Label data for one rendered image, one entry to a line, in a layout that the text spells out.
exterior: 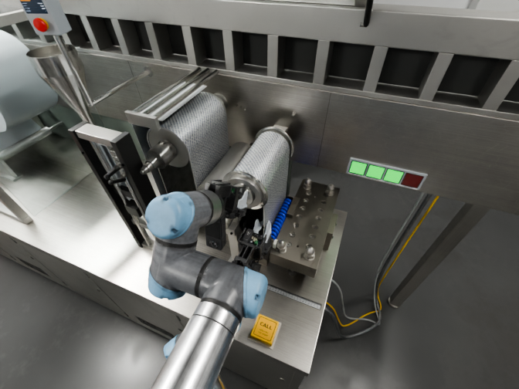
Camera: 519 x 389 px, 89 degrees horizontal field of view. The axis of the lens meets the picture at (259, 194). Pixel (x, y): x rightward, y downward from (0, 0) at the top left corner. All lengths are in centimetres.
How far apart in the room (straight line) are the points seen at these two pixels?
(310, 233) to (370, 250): 136
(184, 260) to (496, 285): 235
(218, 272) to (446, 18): 75
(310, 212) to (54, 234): 107
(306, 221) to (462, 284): 164
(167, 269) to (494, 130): 89
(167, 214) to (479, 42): 79
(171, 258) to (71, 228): 95
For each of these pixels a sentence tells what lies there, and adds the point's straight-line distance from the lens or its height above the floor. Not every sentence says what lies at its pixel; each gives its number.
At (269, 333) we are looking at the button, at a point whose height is 92.
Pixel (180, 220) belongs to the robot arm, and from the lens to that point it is 44.
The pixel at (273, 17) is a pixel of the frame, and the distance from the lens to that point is 89.
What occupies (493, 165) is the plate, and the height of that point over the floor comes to 130.
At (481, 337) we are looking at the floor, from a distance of 231.
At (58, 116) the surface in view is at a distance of 150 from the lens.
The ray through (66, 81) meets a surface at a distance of 114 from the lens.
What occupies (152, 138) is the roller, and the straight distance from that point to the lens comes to 87.
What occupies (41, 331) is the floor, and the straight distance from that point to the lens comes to 236.
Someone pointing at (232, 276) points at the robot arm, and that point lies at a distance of 46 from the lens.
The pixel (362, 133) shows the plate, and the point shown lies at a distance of 95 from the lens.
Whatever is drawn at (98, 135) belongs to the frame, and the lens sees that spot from 79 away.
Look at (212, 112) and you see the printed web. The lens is 91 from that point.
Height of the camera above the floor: 180
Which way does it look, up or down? 46 degrees down
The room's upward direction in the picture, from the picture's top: 1 degrees counter-clockwise
